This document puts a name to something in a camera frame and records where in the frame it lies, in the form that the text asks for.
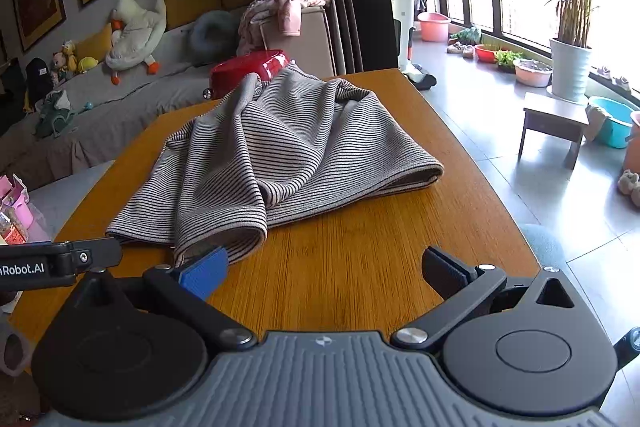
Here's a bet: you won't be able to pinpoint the small green potted plant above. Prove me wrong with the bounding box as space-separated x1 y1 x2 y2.
495 49 523 70

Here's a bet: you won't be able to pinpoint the pink rimmed metal basin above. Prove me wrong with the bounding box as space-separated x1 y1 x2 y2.
512 58 553 88

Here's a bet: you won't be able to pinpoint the pink box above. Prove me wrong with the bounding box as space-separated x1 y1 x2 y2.
0 174 28 202

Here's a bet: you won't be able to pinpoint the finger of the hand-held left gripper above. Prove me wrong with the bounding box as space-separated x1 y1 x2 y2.
67 237 123 279

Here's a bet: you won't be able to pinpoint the grey covered sofa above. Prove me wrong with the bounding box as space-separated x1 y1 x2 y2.
0 22 281 188

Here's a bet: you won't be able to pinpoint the pink doll plush toy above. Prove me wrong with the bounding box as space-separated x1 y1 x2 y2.
50 41 78 82

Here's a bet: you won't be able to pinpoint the yellow throw cushion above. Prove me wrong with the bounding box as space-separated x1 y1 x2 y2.
75 23 113 68

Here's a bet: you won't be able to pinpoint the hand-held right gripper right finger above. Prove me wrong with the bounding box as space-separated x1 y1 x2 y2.
391 246 576 354

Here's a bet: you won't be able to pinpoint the green leafy plant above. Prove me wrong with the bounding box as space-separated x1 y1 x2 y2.
450 27 483 45

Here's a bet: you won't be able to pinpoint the striped knit garment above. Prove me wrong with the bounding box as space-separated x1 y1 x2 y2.
105 62 446 268

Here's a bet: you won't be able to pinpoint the white upright vacuum cleaner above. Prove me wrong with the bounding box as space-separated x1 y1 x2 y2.
387 0 418 75

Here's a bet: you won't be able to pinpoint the red round plastic bin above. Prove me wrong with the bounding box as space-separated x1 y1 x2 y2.
202 49 293 100

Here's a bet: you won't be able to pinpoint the grey neck pillow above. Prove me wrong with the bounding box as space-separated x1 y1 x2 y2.
187 11 243 58

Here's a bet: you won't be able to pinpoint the pile of pink clothes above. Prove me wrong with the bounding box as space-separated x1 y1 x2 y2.
237 0 331 58

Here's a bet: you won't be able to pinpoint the blue plastic basin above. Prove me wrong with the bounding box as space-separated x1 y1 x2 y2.
587 96 638 149

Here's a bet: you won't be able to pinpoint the pink plastic basin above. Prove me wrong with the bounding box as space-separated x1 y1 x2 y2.
417 11 451 42

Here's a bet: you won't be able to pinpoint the pink cup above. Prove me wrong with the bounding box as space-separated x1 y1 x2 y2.
14 193 35 230

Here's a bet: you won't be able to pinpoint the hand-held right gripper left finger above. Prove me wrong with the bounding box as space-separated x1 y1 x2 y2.
75 246 257 352

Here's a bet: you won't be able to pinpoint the white goose plush toy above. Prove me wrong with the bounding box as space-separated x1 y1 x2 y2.
105 0 168 86

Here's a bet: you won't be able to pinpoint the beige armchair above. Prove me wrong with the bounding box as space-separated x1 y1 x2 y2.
260 6 337 78

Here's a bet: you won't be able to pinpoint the glass jar of nuts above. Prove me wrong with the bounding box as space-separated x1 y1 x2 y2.
0 206 28 246

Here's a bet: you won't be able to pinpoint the orange plastic bucket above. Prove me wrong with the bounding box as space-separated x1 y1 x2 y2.
622 109 640 172

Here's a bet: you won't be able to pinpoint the green cloth toy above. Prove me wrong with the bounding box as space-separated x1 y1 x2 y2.
34 89 76 138

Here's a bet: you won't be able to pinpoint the black slippers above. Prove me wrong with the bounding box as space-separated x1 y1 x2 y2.
407 63 438 90

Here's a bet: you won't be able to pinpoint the tall plant in white pot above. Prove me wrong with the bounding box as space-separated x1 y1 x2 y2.
547 0 608 102

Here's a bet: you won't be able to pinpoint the fluffy beige slippers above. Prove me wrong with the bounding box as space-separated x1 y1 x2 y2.
617 169 640 208

